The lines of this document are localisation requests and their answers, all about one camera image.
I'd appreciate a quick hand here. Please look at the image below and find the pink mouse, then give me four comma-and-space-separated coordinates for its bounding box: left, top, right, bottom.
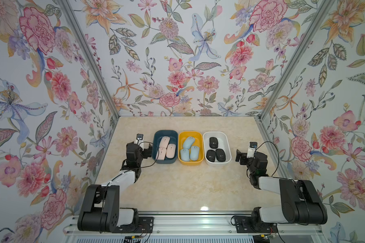
159, 136, 170, 148
166, 144, 176, 159
156, 147, 167, 161

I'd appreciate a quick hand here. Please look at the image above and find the black mouse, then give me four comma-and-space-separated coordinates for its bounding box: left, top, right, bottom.
216, 148, 226, 163
206, 149, 216, 163
209, 137, 219, 149

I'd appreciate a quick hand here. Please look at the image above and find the light blue mouse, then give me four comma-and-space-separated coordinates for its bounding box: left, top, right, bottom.
179, 148, 190, 162
182, 136, 196, 149
190, 146, 200, 161

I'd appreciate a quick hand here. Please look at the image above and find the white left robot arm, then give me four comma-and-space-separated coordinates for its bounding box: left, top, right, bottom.
77, 141, 154, 234

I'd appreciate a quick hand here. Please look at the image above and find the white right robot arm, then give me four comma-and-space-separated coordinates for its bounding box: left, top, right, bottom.
236, 148, 328, 229

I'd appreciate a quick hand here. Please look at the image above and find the white storage box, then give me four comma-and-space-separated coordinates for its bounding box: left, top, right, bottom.
203, 131, 232, 166

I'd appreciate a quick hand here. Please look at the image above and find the dark teal storage box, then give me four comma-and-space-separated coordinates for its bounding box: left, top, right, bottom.
152, 130, 178, 164

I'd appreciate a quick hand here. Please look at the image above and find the yellow storage box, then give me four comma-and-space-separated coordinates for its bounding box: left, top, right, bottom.
177, 131, 205, 166

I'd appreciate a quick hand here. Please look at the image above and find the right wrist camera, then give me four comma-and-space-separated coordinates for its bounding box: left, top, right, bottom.
247, 142, 258, 158

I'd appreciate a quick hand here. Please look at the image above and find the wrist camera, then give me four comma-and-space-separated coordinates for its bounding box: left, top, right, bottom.
247, 142, 258, 158
135, 134, 144, 145

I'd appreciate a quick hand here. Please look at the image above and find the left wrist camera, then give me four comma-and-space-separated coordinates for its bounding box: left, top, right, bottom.
135, 134, 144, 145

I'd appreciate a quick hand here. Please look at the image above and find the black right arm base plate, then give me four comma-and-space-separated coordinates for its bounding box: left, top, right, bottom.
230, 215, 278, 234

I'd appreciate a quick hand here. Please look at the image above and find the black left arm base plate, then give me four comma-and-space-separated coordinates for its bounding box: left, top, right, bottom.
112, 216, 155, 234

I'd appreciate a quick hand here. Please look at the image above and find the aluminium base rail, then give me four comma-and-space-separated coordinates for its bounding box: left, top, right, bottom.
63, 211, 326, 243

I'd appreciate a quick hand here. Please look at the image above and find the left aluminium corner post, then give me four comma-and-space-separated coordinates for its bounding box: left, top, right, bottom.
58, 0, 120, 121

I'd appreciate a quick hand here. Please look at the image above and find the aluminium corner post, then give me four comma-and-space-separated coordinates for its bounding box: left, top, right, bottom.
256, 1, 333, 122
58, 0, 120, 121

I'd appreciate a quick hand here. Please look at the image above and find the right aluminium corner post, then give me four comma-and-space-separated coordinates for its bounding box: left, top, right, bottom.
256, 1, 333, 122

